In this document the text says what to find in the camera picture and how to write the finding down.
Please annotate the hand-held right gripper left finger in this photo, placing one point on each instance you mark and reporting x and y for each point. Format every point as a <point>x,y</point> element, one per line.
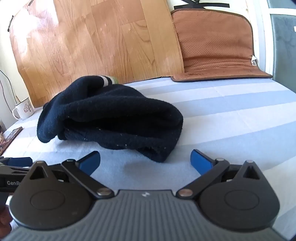
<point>89,162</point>

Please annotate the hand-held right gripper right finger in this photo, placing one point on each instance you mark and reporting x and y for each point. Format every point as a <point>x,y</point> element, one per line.
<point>201,162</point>

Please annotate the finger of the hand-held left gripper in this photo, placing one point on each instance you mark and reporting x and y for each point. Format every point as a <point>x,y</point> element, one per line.
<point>18,161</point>

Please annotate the navy and green small jacket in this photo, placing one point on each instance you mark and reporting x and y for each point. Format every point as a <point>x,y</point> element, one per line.
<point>111,115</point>

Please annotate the person's left hand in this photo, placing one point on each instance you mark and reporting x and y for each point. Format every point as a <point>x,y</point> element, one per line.
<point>4,220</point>

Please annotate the dark framed picture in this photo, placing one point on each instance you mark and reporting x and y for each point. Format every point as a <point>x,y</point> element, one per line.
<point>10,136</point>

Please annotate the white enamel mug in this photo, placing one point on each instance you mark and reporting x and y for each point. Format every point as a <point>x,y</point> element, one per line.
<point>23,109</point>

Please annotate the brown perforated seat cushion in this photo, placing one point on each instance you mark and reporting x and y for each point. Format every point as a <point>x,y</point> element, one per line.
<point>215,41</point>

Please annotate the wood pattern board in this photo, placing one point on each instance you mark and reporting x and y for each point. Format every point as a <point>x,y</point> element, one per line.
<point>104,41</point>

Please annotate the white framed glass door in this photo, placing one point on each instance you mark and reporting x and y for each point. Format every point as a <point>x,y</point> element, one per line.
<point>284,46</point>

